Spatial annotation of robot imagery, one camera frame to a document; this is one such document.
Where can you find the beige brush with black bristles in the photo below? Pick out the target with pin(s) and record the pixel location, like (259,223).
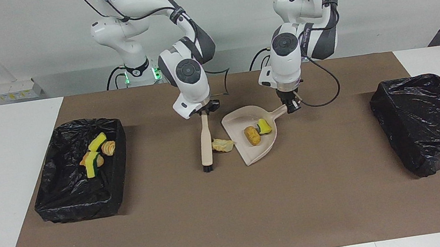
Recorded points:
(206,147)

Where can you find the brown table mat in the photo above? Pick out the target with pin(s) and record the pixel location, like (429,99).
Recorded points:
(175,233)

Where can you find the orange striped bread piece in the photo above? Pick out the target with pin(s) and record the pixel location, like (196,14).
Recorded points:
(82,161)
(109,148)

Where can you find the beige plastic dustpan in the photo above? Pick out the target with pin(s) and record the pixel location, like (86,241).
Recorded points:
(235,123)

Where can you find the black bag lined bin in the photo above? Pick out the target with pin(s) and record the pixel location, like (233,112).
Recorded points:
(427,124)
(65,188)

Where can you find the white wall power strip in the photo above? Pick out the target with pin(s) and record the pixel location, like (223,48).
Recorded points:
(19,90)

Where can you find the pale bread crust chunk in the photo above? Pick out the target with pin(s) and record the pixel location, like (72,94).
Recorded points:
(223,145)

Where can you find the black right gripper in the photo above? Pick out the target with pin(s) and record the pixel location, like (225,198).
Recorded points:
(208,107)

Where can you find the brown oval bread roll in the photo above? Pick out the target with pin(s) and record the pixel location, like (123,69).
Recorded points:
(253,136)

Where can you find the yellow green sponge piece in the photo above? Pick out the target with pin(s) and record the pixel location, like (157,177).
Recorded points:
(97,141)
(265,126)
(91,167)

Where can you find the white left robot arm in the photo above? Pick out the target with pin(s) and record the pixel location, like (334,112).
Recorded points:
(287,62)

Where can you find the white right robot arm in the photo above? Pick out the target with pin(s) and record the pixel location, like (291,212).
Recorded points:
(191,84)

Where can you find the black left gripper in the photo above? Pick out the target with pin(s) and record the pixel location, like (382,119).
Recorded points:
(287,94)

